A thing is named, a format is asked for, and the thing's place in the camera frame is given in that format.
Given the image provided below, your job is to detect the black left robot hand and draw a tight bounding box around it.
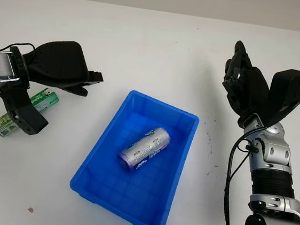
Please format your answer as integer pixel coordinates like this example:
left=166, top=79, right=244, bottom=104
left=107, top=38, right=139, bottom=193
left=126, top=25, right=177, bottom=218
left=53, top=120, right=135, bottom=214
left=18, top=36, right=108, bottom=99

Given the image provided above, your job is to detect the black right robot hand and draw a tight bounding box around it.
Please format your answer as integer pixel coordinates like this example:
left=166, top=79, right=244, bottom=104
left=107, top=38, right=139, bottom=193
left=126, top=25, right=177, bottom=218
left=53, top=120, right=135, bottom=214
left=217, top=39, right=276, bottom=131

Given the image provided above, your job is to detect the green white carton box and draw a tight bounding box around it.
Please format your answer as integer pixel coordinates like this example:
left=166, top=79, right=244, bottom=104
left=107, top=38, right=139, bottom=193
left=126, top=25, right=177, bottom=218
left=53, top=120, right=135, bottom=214
left=0, top=82, right=61, bottom=143

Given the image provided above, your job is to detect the silver purple can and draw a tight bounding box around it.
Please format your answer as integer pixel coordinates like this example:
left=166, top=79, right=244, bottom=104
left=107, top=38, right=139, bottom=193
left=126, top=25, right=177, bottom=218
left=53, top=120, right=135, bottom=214
left=116, top=122, right=171, bottom=176

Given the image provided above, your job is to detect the blue plastic tray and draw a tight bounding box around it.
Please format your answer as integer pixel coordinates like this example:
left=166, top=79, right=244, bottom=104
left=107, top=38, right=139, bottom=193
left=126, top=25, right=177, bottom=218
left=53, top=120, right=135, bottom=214
left=65, top=84, right=202, bottom=225

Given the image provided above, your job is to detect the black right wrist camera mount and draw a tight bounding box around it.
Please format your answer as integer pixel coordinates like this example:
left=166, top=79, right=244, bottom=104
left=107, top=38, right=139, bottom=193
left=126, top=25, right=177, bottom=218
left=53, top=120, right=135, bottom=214
left=261, top=67, right=300, bottom=131

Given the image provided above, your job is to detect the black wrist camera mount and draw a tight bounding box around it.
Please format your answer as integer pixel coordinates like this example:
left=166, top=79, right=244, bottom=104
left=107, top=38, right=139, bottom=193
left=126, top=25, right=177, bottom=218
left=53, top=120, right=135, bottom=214
left=0, top=83, right=53, bottom=137
left=261, top=67, right=300, bottom=131

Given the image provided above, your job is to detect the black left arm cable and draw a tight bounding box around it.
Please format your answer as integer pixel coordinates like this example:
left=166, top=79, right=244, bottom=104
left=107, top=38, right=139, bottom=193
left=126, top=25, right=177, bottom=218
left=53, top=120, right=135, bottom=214
left=0, top=39, right=37, bottom=59

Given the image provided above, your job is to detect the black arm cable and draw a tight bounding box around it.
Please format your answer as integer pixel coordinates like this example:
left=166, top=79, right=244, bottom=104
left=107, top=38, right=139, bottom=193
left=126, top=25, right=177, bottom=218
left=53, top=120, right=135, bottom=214
left=220, top=126, right=262, bottom=225
left=0, top=39, right=37, bottom=59

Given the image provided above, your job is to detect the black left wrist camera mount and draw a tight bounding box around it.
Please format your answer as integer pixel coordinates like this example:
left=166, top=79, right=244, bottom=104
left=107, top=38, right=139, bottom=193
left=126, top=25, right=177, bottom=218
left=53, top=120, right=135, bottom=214
left=0, top=83, right=53, bottom=137

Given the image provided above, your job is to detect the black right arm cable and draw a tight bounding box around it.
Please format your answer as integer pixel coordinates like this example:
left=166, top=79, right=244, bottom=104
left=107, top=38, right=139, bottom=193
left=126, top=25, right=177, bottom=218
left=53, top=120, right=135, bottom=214
left=220, top=126, right=262, bottom=225

